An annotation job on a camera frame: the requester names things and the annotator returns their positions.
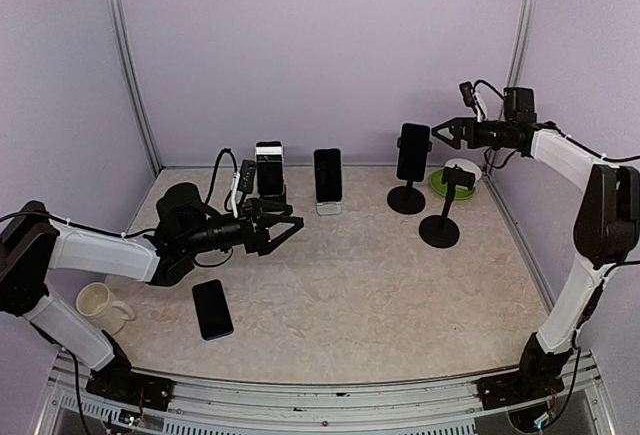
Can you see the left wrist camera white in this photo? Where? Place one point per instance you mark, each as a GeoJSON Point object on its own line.
{"type": "Point", "coordinates": [243, 183]}

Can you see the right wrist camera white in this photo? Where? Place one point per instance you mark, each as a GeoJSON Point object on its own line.
{"type": "Point", "coordinates": [473, 100]}

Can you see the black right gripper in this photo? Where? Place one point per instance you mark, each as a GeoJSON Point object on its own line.
{"type": "Point", "coordinates": [459, 128]}

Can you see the right aluminium corner post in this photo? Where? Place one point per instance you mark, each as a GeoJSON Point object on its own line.
{"type": "Point", "coordinates": [522, 36]}

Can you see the left aluminium corner post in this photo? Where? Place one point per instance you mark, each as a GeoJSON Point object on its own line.
{"type": "Point", "coordinates": [118, 21]}

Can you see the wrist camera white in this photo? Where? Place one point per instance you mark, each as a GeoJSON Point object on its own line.
{"type": "Point", "coordinates": [473, 100]}
{"type": "Point", "coordinates": [243, 183]}

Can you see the black round-base stand front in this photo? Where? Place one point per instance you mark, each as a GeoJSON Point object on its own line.
{"type": "Point", "coordinates": [406, 199]}

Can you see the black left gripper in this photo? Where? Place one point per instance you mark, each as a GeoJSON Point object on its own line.
{"type": "Point", "coordinates": [253, 240]}

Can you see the black phone silver edge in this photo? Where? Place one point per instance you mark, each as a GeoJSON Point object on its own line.
{"type": "Point", "coordinates": [328, 175]}

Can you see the black phone blue edge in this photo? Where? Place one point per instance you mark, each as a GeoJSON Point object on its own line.
{"type": "Point", "coordinates": [414, 146]}
{"type": "Point", "coordinates": [212, 311]}

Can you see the cream ceramic mug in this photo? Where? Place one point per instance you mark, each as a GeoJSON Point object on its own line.
{"type": "Point", "coordinates": [98, 304]}

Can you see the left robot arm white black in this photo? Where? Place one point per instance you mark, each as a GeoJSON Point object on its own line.
{"type": "Point", "coordinates": [34, 242]}

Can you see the aluminium front rail frame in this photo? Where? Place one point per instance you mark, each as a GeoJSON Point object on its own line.
{"type": "Point", "coordinates": [197, 405]}

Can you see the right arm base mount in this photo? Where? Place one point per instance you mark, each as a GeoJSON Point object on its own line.
{"type": "Point", "coordinates": [538, 375]}

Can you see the black folding phone stand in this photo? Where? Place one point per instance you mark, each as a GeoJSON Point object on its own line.
{"type": "Point", "coordinates": [279, 198]}

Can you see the white folding phone stand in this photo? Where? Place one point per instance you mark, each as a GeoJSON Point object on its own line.
{"type": "Point", "coordinates": [330, 208]}

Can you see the aluminium corner post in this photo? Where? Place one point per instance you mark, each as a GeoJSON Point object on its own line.
{"type": "Point", "coordinates": [118, 21]}
{"type": "Point", "coordinates": [522, 36]}

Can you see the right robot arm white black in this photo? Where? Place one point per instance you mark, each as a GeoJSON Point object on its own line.
{"type": "Point", "coordinates": [606, 225]}

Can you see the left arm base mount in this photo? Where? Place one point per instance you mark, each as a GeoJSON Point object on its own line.
{"type": "Point", "coordinates": [117, 381]}

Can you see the green bowl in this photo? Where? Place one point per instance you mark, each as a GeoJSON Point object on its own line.
{"type": "Point", "coordinates": [439, 187]}

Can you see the black round-base stand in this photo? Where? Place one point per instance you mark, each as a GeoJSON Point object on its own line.
{"type": "Point", "coordinates": [440, 231]}
{"type": "Point", "coordinates": [406, 199]}

